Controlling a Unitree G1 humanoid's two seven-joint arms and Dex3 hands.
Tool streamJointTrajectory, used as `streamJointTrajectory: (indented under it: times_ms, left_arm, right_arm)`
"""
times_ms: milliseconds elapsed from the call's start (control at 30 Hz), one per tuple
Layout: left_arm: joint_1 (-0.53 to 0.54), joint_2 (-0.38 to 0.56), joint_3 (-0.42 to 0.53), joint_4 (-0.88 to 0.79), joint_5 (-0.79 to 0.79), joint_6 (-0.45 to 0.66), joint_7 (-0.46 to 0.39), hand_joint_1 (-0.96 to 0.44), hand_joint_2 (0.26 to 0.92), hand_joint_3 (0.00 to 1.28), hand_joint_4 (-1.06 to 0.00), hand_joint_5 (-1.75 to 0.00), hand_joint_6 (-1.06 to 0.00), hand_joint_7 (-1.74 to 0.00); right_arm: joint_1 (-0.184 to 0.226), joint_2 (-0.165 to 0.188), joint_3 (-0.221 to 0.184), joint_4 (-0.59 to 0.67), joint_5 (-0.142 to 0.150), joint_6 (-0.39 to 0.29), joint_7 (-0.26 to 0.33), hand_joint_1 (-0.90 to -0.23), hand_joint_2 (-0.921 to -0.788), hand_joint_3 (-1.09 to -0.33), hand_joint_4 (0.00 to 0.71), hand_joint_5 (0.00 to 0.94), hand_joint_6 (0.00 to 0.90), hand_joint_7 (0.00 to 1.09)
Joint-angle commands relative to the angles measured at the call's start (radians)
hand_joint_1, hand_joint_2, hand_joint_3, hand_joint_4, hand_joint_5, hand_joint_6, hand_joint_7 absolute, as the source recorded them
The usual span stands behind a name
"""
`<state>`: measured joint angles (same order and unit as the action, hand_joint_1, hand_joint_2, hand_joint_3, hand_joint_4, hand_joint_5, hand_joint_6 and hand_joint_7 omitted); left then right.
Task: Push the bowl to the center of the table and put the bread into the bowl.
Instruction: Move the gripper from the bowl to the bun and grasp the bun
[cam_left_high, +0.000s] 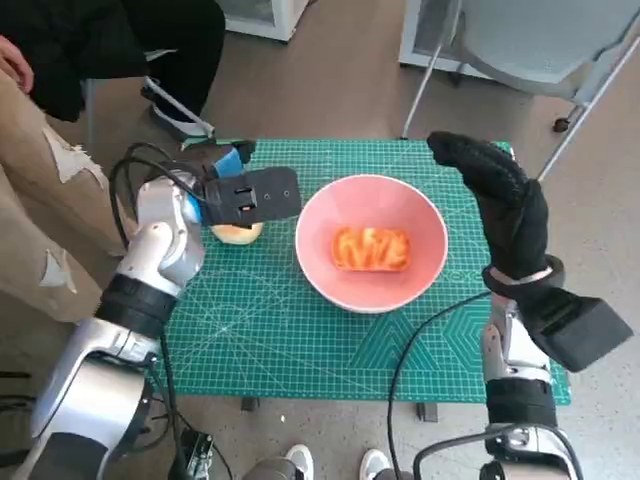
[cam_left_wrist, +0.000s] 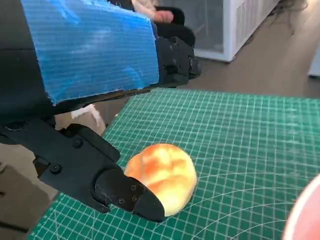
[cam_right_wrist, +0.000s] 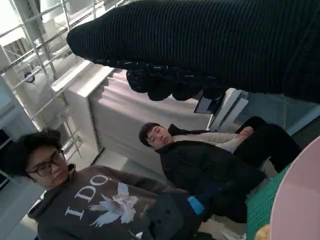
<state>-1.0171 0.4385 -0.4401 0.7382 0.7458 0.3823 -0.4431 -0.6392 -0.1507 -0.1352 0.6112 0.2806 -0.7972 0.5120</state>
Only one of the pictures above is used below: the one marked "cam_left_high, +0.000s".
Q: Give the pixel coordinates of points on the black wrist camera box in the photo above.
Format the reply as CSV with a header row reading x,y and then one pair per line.
x,y
270,195
580,330

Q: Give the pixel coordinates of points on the white cabinet with mesh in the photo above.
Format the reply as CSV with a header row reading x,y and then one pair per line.
x,y
407,40

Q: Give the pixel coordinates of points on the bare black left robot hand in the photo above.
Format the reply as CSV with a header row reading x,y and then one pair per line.
x,y
227,165

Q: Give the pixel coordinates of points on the person's hand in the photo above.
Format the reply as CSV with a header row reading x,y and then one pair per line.
x,y
15,65

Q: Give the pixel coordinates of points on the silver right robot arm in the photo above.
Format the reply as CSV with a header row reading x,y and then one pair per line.
x,y
520,400

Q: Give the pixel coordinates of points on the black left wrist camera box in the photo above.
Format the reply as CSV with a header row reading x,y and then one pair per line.
x,y
270,195

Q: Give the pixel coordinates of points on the grey mesh chair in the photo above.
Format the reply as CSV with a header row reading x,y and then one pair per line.
x,y
525,40

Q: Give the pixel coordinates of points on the pink bowl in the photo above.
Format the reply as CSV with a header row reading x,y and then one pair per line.
x,y
320,225

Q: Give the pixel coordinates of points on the small white cabinet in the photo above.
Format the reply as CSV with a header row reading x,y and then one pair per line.
x,y
280,20

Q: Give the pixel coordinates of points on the white shoe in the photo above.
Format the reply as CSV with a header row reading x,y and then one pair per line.
x,y
375,465
300,462

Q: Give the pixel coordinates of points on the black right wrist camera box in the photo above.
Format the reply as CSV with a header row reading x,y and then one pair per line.
x,y
580,330

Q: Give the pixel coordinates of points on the round toy bread bun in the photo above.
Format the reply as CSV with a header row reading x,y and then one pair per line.
x,y
235,235

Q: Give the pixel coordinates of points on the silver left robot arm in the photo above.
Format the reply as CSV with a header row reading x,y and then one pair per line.
x,y
160,250

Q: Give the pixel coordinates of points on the seated person in black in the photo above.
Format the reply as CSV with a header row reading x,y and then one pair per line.
x,y
100,40

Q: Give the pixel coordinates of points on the metal frame chair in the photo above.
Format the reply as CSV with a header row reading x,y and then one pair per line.
x,y
90,115

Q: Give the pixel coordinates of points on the rectangular braided toy bread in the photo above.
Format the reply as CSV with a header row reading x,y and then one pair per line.
x,y
370,250

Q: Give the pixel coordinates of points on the black electronic box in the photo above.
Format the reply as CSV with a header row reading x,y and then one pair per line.
x,y
195,455

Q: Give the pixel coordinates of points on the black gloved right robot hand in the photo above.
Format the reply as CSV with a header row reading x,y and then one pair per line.
x,y
515,220

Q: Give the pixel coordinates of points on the person in beige trousers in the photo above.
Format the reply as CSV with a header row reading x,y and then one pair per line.
x,y
40,200

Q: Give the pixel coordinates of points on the green cutting mat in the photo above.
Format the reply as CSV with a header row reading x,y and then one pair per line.
x,y
275,325

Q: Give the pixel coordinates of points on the black table bracket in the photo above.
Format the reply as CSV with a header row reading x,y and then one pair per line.
x,y
429,413
250,404

